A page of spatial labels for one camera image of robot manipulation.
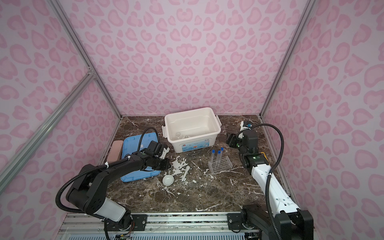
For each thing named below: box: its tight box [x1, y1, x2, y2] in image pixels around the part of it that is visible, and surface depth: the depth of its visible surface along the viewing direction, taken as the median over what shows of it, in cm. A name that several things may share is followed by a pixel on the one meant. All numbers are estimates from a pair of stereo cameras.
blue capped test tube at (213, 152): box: [210, 149, 216, 169], surface depth 92 cm
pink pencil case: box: [106, 140, 124, 162], surface depth 100 cm
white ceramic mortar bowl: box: [162, 175, 175, 186], surface depth 88 cm
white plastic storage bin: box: [161, 107, 222, 154], surface depth 102 cm
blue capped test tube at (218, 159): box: [216, 150, 222, 169], surface depth 95 cm
